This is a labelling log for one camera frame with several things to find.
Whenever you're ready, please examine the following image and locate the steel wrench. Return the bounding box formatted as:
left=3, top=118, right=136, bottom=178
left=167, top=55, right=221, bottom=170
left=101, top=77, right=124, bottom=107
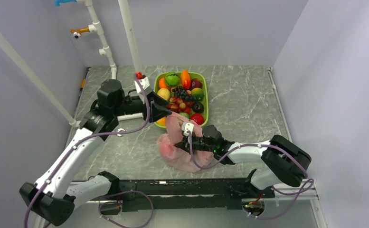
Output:
left=115, top=128, right=125, bottom=137

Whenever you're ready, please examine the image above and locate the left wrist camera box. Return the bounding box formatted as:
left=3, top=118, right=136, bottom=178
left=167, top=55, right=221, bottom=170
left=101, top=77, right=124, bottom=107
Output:
left=134, top=71, right=152, bottom=103

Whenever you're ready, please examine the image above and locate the blue pipe fitting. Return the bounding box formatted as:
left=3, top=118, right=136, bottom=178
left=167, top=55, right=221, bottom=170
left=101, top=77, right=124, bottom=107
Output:
left=54, top=0, right=77, bottom=7

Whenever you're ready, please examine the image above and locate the green plastic fruit tray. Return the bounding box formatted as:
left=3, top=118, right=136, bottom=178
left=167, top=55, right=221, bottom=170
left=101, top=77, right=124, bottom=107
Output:
left=154, top=71, right=209, bottom=127

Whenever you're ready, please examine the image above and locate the dark mangosteen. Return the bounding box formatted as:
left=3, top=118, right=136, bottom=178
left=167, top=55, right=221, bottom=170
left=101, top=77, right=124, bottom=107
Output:
left=192, top=101, right=205, bottom=114

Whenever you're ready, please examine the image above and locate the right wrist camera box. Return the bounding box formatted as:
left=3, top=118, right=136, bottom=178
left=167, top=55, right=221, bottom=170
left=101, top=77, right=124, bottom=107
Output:
left=181, top=122, right=194, bottom=137

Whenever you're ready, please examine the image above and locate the orange tangerine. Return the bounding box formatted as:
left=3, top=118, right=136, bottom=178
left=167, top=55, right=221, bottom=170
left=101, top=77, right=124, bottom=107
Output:
left=158, top=77, right=170, bottom=90

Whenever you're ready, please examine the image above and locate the yellow orange mango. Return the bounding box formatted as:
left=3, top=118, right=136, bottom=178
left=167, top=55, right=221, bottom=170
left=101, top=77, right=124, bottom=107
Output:
left=155, top=117, right=166, bottom=127

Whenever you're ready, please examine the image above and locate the orange handled tool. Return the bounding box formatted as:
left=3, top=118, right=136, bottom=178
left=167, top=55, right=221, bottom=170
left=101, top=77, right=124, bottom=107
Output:
left=80, top=78, right=86, bottom=91

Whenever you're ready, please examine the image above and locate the orange pipe valve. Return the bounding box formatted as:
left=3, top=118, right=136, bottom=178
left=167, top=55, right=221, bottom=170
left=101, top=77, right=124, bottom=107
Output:
left=70, top=27, right=91, bottom=39

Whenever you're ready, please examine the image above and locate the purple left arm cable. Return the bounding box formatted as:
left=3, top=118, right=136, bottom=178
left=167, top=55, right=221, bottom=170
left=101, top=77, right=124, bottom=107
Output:
left=23, top=82, right=155, bottom=228

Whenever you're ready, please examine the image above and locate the pink plastic bag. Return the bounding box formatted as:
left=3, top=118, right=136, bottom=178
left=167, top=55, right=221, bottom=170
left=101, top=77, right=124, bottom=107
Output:
left=157, top=113, right=202, bottom=172

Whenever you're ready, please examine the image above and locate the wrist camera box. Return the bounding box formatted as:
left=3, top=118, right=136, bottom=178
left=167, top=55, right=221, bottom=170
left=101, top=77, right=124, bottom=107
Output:
left=134, top=71, right=152, bottom=103
left=181, top=122, right=194, bottom=137

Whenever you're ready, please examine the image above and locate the small red apple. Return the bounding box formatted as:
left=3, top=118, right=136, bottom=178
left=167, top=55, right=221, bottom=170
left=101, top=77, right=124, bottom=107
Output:
left=190, top=113, right=205, bottom=125

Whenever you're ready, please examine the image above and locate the dark grape bunch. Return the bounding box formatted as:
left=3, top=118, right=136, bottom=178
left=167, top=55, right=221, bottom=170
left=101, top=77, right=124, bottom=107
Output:
left=170, top=86, right=203, bottom=102

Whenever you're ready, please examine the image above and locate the white pvc pipe frame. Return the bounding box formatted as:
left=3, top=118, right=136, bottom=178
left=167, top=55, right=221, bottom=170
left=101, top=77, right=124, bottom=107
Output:
left=0, top=0, right=142, bottom=128

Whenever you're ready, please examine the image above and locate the dark red apple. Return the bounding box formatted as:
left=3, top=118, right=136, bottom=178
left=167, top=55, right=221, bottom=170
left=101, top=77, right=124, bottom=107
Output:
left=189, top=78, right=203, bottom=90

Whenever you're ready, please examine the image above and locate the light green sugar apple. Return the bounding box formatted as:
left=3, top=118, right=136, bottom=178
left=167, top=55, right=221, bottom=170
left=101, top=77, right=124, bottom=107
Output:
left=179, top=113, right=189, bottom=119

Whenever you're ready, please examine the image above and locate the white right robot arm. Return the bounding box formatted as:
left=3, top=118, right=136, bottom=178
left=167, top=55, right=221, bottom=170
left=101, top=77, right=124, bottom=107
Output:
left=175, top=123, right=312, bottom=197

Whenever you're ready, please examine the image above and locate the orange papaya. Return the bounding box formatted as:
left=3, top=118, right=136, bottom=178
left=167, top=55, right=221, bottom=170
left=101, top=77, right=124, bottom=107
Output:
left=180, top=69, right=191, bottom=90

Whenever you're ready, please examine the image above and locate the yellow lemon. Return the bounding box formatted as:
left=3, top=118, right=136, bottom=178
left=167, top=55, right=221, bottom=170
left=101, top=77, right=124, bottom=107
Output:
left=157, top=88, right=170, bottom=101

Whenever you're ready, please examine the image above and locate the green yellow mango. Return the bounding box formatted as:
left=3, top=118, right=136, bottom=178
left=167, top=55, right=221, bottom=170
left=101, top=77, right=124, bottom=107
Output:
left=191, top=88, right=205, bottom=101

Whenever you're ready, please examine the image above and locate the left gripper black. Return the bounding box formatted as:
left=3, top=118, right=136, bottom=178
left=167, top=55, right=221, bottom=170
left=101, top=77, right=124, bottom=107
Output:
left=112, top=90, right=172, bottom=123

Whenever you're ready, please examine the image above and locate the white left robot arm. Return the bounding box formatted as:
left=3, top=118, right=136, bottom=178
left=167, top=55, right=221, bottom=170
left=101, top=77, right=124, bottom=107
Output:
left=19, top=77, right=171, bottom=227

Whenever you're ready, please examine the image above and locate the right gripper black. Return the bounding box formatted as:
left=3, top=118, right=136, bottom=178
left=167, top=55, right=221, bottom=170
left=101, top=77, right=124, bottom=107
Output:
left=174, top=132, right=216, bottom=155

